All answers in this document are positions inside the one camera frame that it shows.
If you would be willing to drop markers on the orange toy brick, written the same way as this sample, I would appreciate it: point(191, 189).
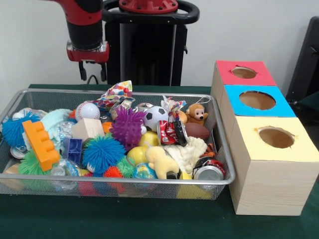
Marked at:
point(41, 144)

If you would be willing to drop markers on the crushed red soda can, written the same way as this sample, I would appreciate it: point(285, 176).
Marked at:
point(167, 133)

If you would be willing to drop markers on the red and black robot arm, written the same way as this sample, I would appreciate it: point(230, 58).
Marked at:
point(84, 32)

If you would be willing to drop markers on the light teal cloth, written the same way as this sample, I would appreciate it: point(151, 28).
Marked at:
point(56, 119)

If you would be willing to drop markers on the brown monkey plush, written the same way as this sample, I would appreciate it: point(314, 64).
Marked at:
point(197, 114)

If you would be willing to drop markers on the small soccer ball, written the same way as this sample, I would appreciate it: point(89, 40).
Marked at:
point(155, 117)

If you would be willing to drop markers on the plain wooden block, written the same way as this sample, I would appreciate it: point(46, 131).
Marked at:
point(87, 128)

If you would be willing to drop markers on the wooden box with three holes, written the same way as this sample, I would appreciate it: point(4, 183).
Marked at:
point(274, 186)

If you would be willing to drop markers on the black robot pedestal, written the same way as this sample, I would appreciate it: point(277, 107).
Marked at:
point(149, 49)

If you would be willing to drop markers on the dark green tablecloth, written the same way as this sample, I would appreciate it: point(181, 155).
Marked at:
point(311, 99)
point(124, 219)

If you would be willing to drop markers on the blue toy brick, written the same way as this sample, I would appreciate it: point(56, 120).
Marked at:
point(72, 149)

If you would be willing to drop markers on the purple spiky ball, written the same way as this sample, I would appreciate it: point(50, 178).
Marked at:
point(127, 128)

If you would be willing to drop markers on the white baseball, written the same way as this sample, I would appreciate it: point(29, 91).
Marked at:
point(87, 111)

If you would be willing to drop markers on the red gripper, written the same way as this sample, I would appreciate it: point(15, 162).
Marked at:
point(87, 56)

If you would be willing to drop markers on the yellow plush animal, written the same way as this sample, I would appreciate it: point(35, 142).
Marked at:
point(160, 161)

